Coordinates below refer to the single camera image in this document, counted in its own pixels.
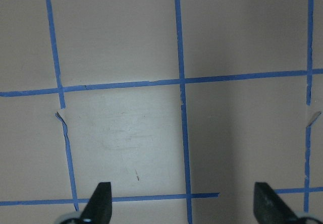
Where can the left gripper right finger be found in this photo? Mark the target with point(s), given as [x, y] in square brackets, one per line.
[269, 208]

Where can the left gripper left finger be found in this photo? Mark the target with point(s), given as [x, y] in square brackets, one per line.
[98, 209]

